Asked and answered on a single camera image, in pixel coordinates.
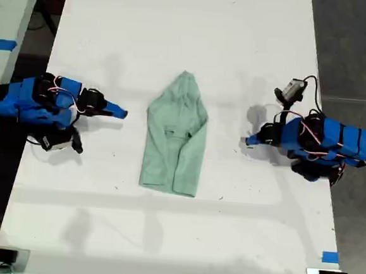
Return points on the pale green T-shirt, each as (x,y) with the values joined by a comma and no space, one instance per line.
(170,136)

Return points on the long blue tape strip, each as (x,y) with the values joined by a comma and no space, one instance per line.
(1,44)

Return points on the black camera stalk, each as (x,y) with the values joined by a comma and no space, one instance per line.
(76,139)
(289,104)

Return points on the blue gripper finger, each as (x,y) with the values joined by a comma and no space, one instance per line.
(117,110)
(257,145)
(255,139)
(99,114)

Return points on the small camera box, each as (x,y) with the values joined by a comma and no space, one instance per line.
(293,88)
(57,142)

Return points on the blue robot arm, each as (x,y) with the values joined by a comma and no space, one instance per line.
(335,139)
(24,99)

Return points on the pale side table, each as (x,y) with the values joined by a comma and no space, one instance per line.
(8,18)

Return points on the short blue tape strip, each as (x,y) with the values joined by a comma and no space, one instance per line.
(330,257)

